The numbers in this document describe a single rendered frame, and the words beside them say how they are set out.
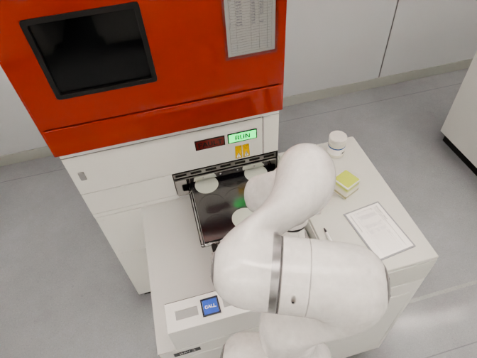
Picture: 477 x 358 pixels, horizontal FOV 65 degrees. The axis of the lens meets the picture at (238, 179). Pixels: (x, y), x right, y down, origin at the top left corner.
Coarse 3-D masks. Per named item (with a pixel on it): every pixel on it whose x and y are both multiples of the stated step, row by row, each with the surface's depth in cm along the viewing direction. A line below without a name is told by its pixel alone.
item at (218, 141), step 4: (208, 140) 144; (212, 140) 144; (216, 140) 145; (220, 140) 145; (196, 144) 144; (200, 144) 144; (204, 144) 145; (208, 144) 145; (212, 144) 146; (216, 144) 146; (220, 144) 147; (200, 148) 146
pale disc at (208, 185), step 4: (200, 180) 159; (204, 180) 159; (208, 180) 159; (212, 180) 159; (216, 180) 159; (196, 184) 158; (200, 184) 158; (204, 184) 158; (208, 184) 158; (212, 184) 158; (216, 184) 157; (196, 188) 156; (200, 188) 156; (204, 188) 156; (208, 188) 156; (212, 188) 156; (204, 192) 155; (208, 192) 155
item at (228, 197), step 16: (224, 176) 160; (240, 176) 160; (224, 192) 154; (240, 192) 154; (208, 208) 149; (224, 208) 149; (240, 208) 148; (208, 224) 144; (224, 224) 144; (208, 240) 139
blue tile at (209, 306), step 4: (204, 300) 117; (208, 300) 117; (212, 300) 117; (216, 300) 117; (204, 304) 116; (208, 304) 116; (212, 304) 116; (216, 304) 116; (204, 308) 115; (208, 308) 115; (212, 308) 115; (216, 308) 115; (204, 312) 114; (208, 312) 114; (212, 312) 114
